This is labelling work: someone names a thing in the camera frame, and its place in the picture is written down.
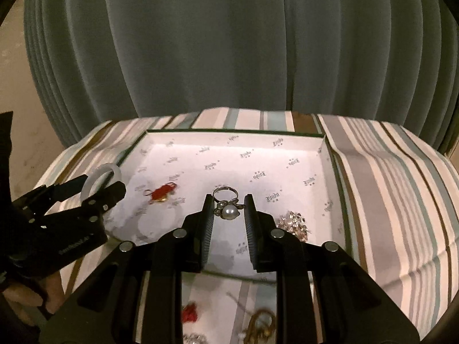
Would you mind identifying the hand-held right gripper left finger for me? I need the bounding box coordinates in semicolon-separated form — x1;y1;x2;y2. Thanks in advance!
38;193;215;344

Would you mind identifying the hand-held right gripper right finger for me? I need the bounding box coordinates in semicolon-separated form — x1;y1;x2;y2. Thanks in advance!
244;193;420;344

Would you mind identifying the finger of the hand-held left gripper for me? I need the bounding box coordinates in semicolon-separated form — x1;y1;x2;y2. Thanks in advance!
81;182;127;223
14;174;90;213

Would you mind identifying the white jade bangle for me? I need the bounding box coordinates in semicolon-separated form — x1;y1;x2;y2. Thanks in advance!
80;163;123;201

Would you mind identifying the silver pearl ring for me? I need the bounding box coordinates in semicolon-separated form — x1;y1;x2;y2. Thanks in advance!
212;186;245;220

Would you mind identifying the green box with white lining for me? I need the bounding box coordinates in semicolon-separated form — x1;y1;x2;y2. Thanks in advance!
102;128;361;284

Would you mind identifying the red knotted gold charm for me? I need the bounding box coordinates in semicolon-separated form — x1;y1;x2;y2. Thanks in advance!
181;303;200;325
145;183;178;203

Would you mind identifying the jade pendant with knotted cord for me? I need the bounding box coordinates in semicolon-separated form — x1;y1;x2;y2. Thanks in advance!
226;291;279;344

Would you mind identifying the person's left hand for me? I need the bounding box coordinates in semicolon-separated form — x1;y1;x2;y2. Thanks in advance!
1;271;62;325

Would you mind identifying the large crystal brooch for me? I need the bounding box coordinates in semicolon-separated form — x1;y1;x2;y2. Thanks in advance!
276;211;311;241

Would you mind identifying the striped tablecloth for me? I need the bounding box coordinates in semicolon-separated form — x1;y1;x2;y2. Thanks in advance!
36;107;459;344

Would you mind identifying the green curtain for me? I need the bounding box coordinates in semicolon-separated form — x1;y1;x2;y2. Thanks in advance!
23;0;459;155

